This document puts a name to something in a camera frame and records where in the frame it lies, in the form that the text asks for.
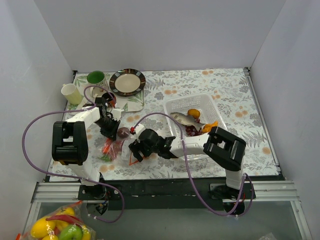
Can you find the fake silver fish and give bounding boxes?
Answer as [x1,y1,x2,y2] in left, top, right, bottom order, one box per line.
[169,112,205,128]

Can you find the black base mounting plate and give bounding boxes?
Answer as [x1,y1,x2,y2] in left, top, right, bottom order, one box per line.
[77,177,258,211]

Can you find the aluminium frame rail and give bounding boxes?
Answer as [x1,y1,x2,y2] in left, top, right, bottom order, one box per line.
[33,181,300,203]

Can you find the clear plastic wrapper corner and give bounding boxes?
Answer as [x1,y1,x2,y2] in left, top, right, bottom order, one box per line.
[258,232,277,240]

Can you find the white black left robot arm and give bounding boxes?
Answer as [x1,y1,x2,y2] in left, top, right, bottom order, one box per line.
[52,97,120,200]

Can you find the floral table mat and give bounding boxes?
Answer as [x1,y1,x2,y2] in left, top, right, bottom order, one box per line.
[48,67,280,181]

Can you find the floral serving tray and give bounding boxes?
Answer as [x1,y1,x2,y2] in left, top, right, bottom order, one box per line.
[73,72,145,112]

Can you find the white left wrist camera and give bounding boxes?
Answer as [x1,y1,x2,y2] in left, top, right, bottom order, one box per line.
[111,108,124,121]

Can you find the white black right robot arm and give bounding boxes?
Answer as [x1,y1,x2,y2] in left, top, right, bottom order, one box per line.
[129,124,247,199]

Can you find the bag of fake fruit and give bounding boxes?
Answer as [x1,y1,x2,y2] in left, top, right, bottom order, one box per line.
[16,201,96,240]

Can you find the fake red grapes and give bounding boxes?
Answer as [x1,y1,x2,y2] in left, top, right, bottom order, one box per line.
[184,118,203,137]

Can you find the fake orange segments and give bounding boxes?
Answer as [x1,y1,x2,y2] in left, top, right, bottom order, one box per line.
[201,121,219,133]

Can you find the dark striped rim plate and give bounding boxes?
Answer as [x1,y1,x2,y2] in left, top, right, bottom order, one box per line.
[109,68,146,97]

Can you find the fake brown kiwi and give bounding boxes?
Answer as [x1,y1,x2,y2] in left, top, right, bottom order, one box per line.
[187,108,201,119]

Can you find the green inside cat mug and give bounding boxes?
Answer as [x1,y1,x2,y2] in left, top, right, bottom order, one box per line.
[87,70,109,99]

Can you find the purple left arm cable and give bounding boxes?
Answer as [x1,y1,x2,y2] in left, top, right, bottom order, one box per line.
[21,85,125,224]

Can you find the pale yellow cup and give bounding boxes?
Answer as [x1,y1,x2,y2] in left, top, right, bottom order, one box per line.
[60,83,83,105]

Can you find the fake orange carrot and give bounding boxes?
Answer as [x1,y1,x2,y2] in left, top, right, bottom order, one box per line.
[99,138,119,162]

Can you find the brown ceramic cup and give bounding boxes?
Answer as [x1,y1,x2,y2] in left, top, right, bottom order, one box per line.
[102,92,117,104]

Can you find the clear zip top bag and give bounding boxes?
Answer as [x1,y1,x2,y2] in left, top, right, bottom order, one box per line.
[99,137,139,166]

